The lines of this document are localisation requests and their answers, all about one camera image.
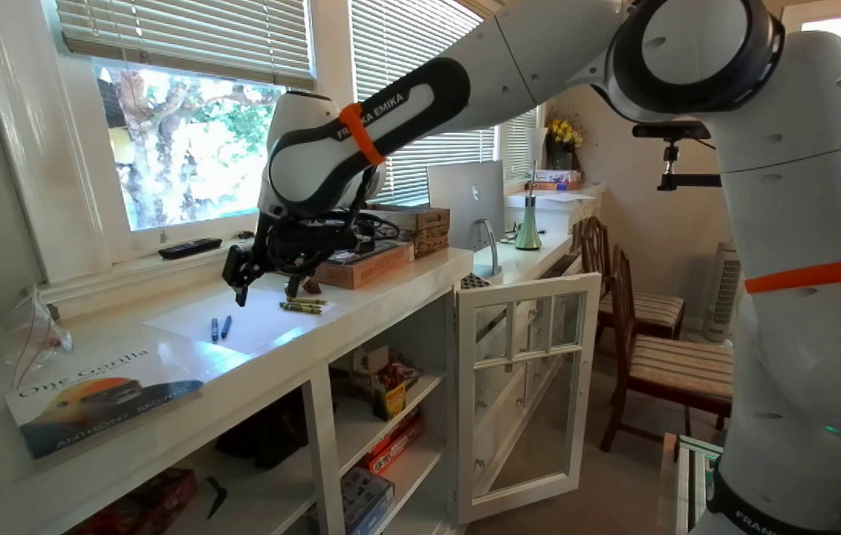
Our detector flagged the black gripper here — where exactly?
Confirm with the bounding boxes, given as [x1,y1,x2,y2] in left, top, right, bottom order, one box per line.
[223,210,380,305]

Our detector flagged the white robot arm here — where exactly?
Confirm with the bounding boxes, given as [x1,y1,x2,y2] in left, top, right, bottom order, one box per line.
[223,0,841,535]

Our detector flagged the black remote on sill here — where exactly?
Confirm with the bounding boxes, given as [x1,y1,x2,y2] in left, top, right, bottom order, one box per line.
[157,238,223,262]

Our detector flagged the cigar wooden box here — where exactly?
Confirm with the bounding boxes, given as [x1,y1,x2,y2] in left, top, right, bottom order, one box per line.
[315,243,414,289]

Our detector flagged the rustic wooden crate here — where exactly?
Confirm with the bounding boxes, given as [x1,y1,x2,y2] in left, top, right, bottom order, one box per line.
[385,208,453,257]

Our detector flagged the white shelf cabinet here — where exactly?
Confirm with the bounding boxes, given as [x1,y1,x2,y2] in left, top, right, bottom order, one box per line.
[0,186,606,535]

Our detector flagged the silver computer monitor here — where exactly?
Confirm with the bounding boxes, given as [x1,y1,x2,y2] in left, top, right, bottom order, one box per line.
[425,161,505,278]

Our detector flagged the white window blind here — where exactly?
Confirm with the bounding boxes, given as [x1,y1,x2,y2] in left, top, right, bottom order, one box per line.
[53,0,315,87]

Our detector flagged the clear plastic bag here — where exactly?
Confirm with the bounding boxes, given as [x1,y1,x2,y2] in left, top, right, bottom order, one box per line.
[0,290,74,387]

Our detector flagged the sunset cover book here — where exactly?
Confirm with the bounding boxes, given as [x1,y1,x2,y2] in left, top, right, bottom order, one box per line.
[7,345,203,458]

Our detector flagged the green bottle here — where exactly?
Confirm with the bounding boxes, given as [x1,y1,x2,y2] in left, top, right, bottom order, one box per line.
[518,194,541,251]

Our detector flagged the white glass cabinet door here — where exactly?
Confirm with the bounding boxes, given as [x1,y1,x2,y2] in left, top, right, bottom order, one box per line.
[455,272,602,526]

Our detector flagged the yellow flowers pot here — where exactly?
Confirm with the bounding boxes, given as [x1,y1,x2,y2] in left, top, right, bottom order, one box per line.
[545,118,584,168]

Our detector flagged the wooden chair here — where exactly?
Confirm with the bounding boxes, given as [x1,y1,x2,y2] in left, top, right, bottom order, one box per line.
[602,246,735,451]

